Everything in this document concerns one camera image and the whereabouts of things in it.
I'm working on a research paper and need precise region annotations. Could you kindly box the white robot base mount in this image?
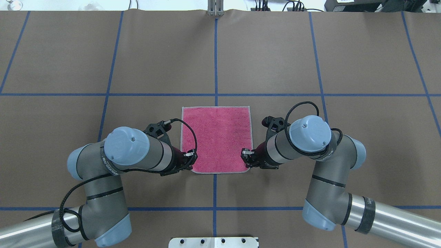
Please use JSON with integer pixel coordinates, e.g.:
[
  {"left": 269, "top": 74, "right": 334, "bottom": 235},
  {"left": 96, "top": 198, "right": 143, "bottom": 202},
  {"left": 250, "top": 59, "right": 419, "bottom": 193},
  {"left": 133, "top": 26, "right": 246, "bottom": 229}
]
[{"left": 168, "top": 237, "right": 260, "bottom": 248}]

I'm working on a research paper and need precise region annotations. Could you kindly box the aluminium frame post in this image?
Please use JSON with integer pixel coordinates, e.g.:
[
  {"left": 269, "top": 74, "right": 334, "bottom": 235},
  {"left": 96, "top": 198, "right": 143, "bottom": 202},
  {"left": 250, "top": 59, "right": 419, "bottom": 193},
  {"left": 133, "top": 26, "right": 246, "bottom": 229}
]
[{"left": 207, "top": 0, "right": 225, "bottom": 17}]

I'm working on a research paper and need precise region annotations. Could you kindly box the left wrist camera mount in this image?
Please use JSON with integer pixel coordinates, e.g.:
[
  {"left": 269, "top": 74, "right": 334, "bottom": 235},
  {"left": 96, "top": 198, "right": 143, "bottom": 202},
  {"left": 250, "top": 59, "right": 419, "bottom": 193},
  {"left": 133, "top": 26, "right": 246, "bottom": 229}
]
[{"left": 143, "top": 120, "right": 172, "bottom": 139}]

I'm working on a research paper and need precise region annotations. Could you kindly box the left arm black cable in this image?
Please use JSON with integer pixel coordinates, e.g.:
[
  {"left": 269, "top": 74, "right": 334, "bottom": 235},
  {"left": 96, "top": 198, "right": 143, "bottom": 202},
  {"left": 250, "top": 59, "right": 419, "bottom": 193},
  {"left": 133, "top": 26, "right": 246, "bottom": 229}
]
[{"left": 59, "top": 118, "right": 198, "bottom": 233}]

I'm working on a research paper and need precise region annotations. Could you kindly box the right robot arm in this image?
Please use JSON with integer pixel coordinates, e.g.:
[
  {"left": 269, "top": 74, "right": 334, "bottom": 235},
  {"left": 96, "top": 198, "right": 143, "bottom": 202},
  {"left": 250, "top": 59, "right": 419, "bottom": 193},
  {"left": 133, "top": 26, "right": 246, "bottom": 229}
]
[{"left": 241, "top": 115, "right": 441, "bottom": 248}]

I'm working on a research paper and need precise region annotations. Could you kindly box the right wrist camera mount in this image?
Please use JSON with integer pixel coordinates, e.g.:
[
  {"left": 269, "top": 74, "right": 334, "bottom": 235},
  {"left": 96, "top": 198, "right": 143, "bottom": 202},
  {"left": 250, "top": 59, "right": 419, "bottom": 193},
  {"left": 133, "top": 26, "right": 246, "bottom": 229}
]
[{"left": 261, "top": 116, "right": 285, "bottom": 134}]

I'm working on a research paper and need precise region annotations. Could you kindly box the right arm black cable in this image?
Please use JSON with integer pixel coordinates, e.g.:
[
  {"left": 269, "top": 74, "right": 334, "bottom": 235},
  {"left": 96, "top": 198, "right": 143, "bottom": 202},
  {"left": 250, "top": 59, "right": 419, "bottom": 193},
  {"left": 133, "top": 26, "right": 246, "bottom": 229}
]
[{"left": 284, "top": 101, "right": 343, "bottom": 157}]

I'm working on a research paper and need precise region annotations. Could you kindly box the pink and grey towel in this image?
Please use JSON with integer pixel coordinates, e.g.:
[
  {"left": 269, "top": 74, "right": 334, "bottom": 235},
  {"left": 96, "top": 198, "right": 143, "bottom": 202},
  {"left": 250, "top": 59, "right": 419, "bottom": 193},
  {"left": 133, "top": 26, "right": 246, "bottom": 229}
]
[{"left": 181, "top": 106, "right": 253, "bottom": 174}]

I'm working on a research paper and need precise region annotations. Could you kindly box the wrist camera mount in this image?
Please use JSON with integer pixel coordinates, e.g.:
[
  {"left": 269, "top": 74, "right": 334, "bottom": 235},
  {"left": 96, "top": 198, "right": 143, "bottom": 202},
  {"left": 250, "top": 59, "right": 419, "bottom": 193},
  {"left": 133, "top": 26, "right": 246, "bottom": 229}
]
[
  {"left": 261, "top": 116, "right": 285, "bottom": 134},
  {"left": 143, "top": 120, "right": 172, "bottom": 139}
]

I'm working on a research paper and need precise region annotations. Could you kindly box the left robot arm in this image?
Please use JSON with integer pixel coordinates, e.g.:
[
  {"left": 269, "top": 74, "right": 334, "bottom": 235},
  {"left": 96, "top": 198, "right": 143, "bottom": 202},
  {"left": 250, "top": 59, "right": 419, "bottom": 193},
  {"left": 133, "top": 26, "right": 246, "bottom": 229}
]
[{"left": 1, "top": 123, "right": 197, "bottom": 248}]

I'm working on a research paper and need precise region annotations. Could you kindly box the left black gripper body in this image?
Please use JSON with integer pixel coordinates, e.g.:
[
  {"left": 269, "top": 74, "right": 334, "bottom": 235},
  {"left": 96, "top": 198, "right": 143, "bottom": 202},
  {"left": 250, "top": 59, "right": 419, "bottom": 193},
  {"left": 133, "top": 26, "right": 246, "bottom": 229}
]
[{"left": 161, "top": 146, "right": 197, "bottom": 176}]

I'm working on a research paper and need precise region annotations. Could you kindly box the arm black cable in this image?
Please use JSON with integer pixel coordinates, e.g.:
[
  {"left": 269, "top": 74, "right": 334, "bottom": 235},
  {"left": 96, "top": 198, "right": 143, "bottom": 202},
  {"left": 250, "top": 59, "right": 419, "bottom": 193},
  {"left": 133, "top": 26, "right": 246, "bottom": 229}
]
[
  {"left": 284, "top": 101, "right": 343, "bottom": 157},
  {"left": 59, "top": 118, "right": 198, "bottom": 233}
]

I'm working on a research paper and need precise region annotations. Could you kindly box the black device top right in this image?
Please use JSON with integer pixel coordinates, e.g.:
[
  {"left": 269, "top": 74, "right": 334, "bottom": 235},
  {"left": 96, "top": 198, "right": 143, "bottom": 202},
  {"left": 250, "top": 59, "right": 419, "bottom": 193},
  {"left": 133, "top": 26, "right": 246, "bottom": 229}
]
[{"left": 324, "top": 0, "right": 427, "bottom": 13}]

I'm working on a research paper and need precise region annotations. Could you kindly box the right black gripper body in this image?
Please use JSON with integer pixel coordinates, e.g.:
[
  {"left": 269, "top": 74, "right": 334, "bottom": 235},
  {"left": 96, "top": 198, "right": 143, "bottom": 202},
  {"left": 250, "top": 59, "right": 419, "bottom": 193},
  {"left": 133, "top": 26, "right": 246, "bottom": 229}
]
[{"left": 240, "top": 144, "right": 279, "bottom": 169}]

